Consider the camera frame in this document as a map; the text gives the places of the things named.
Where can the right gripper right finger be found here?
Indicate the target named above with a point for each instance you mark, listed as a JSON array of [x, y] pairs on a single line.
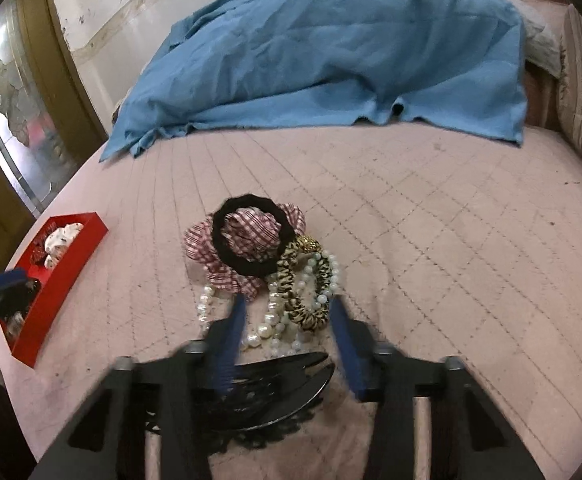
[[470, 437]]

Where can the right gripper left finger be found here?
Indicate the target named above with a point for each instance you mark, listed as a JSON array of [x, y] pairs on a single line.
[[106, 436]]

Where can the dark red polka dot scrunchie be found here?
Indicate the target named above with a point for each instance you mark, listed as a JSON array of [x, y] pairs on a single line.
[[39, 254]]

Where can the white cherry print scrunchie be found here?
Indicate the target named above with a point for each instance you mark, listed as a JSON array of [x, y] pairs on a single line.
[[58, 241]]

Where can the black rhinestone hair claw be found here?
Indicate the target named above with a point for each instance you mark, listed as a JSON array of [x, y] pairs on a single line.
[[268, 401]]

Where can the leopard print scrunchie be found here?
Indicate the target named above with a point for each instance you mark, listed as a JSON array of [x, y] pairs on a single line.
[[305, 283]]

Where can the red plaid scrunchie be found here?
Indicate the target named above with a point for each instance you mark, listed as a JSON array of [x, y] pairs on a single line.
[[239, 245]]

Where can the grey black organza scrunchie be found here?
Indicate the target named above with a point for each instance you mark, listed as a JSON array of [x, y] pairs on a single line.
[[14, 324]]

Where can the red tray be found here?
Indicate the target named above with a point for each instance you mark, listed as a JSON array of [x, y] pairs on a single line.
[[55, 283]]

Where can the brown wooden glass door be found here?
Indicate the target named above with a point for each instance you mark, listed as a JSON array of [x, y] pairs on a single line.
[[48, 127]]

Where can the blue blanket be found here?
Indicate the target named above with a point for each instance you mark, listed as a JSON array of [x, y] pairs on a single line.
[[456, 64]]

